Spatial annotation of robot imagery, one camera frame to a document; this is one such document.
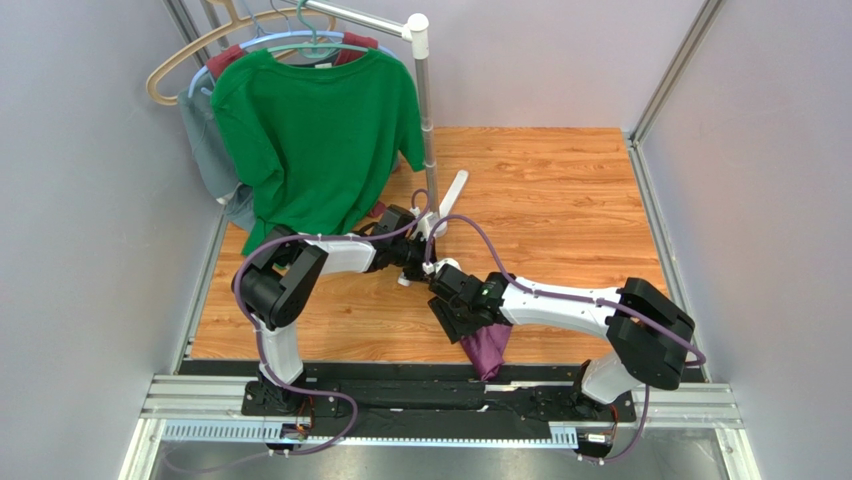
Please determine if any white clothes rack stand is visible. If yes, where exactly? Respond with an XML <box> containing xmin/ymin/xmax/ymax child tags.
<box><xmin>292</xmin><ymin>0</ymin><xmax>470</xmax><ymax>288</ymax></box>

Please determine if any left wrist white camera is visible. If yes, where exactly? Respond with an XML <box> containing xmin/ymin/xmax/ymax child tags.
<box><xmin>408</xmin><ymin>207</ymin><xmax>434</xmax><ymax>240</ymax></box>

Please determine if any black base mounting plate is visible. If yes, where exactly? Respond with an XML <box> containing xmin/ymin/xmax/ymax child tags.
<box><xmin>179</xmin><ymin>359</ymin><xmax>707</xmax><ymax>442</ymax></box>

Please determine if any aluminium frame rail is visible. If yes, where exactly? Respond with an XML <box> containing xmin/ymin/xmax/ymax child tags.
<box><xmin>626</xmin><ymin>0</ymin><xmax>727</xmax><ymax>374</ymax></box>

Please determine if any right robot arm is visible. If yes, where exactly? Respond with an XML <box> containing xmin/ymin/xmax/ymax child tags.
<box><xmin>429</xmin><ymin>263</ymin><xmax>695</xmax><ymax>404</ymax></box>

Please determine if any purple cloth napkin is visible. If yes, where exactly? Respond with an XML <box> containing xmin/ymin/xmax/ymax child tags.
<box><xmin>460</xmin><ymin>324</ymin><xmax>512</xmax><ymax>381</ymax></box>

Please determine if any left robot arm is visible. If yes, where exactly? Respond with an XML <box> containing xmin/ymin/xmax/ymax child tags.
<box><xmin>232</xmin><ymin>205</ymin><xmax>431</xmax><ymax>414</ymax></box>

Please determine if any green t-shirt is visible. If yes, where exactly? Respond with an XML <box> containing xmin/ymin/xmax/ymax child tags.
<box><xmin>211</xmin><ymin>49</ymin><xmax>425</xmax><ymax>255</ymax></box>

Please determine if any light blue clothes hanger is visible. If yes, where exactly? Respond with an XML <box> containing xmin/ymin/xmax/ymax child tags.
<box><xmin>178</xmin><ymin>30</ymin><xmax>397</xmax><ymax>100</ymax></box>

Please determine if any teal clothes hanger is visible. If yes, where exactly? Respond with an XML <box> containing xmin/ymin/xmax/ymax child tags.
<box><xmin>267</xmin><ymin>0</ymin><xmax>369</xmax><ymax>59</ymax></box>

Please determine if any wooden clothes hanger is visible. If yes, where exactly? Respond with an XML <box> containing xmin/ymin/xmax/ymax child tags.
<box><xmin>145</xmin><ymin>0</ymin><xmax>296</xmax><ymax>106</ymax></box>

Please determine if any grey garment on rack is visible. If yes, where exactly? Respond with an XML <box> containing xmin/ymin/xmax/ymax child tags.
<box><xmin>177</xmin><ymin>78</ymin><xmax>255</xmax><ymax>231</ymax></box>

